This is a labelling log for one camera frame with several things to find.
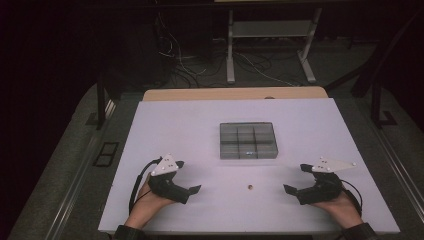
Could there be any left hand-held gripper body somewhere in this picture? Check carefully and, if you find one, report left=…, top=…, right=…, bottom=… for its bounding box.
left=147, top=153, right=191, bottom=205

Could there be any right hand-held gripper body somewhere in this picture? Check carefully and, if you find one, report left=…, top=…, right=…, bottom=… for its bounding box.
left=295, top=157, right=357, bottom=206

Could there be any clear plastic compartment box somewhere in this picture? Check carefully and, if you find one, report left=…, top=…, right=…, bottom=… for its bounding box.
left=218, top=121, right=280, bottom=161

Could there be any person's right hand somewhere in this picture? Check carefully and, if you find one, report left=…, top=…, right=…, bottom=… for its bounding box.
left=311, top=191, right=365, bottom=230

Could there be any person's left hand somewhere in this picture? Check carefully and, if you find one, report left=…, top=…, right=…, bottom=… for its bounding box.
left=124, top=181, right=176, bottom=231

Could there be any grey metal stand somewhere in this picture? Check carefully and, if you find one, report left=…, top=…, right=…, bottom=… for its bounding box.
left=225, top=7, right=324, bottom=85

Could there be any left hand-held gripper cable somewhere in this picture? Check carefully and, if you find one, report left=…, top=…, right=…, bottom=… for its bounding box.
left=128, top=157, right=163, bottom=215

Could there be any hand-held gripper cable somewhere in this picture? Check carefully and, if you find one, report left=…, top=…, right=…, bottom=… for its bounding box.
left=339, top=178, right=364, bottom=215
left=128, top=157, right=163, bottom=215

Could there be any right hand-held gripper cable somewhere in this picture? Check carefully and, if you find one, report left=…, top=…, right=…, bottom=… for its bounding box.
left=339, top=178, right=364, bottom=215

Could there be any metal floor rail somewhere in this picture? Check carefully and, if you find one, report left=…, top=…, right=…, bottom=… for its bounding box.
left=366, top=113, right=424, bottom=218
left=43, top=99, right=118, bottom=240

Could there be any black metal frame post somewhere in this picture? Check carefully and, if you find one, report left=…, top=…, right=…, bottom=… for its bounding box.
left=85, top=71, right=116, bottom=132

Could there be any tangle of floor cables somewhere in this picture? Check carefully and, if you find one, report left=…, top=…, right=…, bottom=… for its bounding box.
left=155, top=11, right=301, bottom=88

